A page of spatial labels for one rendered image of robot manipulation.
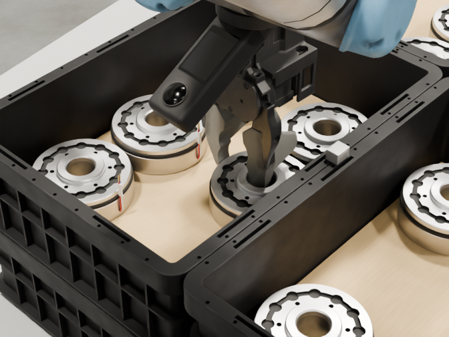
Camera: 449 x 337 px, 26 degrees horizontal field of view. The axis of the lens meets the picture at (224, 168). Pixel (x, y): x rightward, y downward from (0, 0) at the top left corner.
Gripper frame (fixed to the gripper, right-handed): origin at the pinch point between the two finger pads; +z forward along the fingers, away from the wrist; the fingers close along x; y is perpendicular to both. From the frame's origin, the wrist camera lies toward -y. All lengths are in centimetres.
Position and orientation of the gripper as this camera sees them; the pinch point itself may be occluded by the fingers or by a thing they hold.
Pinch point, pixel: (236, 176)
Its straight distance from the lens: 99.0
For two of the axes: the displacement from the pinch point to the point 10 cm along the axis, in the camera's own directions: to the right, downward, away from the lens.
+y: 7.2, -4.5, 5.3
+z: 0.0, 7.6, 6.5
